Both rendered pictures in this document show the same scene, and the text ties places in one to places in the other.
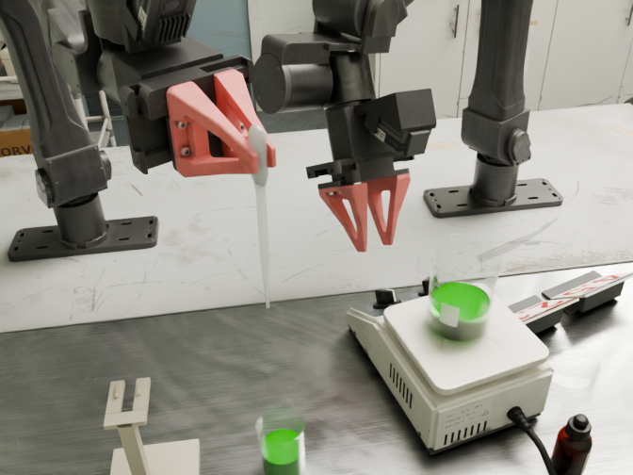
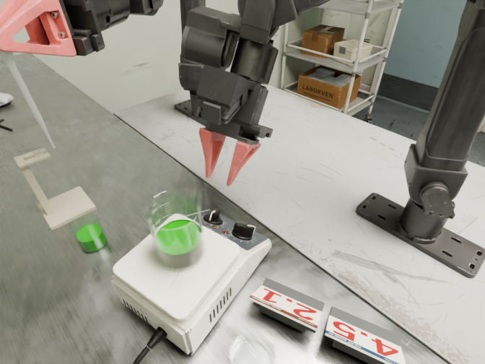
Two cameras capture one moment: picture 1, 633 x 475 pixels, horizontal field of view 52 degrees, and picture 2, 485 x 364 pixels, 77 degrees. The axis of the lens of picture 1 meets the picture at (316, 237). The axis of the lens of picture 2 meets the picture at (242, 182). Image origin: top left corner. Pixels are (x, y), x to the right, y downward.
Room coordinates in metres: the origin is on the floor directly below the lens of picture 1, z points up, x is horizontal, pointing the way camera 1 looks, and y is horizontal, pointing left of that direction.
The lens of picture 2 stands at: (0.39, -0.38, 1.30)
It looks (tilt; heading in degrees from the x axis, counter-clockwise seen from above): 40 degrees down; 54
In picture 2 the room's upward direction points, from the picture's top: straight up
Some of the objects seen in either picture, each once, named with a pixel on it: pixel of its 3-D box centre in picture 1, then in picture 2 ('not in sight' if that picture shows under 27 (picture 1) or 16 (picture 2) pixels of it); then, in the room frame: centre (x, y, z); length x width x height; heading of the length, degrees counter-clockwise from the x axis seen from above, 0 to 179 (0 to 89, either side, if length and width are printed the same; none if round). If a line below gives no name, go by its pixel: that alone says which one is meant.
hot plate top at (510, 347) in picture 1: (462, 333); (178, 259); (0.46, -0.14, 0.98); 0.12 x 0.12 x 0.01; 20
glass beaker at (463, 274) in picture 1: (460, 292); (180, 231); (0.47, -0.13, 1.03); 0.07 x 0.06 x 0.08; 10
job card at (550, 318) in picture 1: (527, 310); (288, 301); (0.56, -0.24, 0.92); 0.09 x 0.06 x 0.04; 117
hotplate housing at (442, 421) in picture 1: (445, 349); (195, 265); (0.48, -0.13, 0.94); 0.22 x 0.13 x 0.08; 20
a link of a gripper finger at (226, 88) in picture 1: (219, 138); (24, 29); (0.41, 0.07, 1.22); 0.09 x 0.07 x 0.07; 37
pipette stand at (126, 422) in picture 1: (142, 439); (54, 182); (0.36, 0.15, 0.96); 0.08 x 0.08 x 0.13; 7
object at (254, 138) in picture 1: (255, 157); not in sight; (0.38, 0.04, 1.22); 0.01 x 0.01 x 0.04; 37
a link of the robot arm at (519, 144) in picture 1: (498, 139); (434, 186); (0.83, -0.26, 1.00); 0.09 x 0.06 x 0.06; 38
